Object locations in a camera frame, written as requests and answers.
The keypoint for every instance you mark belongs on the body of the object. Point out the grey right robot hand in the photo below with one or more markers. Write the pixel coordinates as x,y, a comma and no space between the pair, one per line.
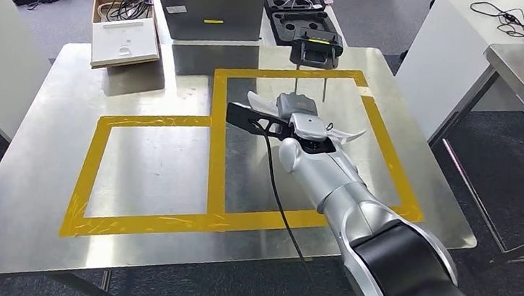
297,106

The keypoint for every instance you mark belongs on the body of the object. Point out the yellow tape outline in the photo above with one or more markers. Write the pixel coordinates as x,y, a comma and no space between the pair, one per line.
215,161

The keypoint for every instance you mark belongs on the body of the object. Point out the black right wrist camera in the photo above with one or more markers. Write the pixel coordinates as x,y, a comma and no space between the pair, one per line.
250,116

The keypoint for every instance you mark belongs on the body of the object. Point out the steel workbench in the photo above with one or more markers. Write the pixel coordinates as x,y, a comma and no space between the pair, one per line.
144,169

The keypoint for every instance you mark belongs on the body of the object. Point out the grey metal box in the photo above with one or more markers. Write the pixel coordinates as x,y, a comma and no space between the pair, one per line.
212,15

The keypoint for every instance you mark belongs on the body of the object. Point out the white flat box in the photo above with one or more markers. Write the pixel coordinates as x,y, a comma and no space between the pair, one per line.
125,42

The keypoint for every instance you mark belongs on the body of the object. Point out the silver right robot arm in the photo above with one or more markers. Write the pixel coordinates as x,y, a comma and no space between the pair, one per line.
335,183

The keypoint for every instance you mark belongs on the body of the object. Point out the white curved plastic part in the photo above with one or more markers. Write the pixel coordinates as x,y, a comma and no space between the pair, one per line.
261,103

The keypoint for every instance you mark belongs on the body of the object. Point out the brown cardboard box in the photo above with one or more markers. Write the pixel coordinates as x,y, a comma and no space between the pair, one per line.
98,6

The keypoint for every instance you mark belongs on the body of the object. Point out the black handheld controller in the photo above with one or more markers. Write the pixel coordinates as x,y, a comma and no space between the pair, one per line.
317,46

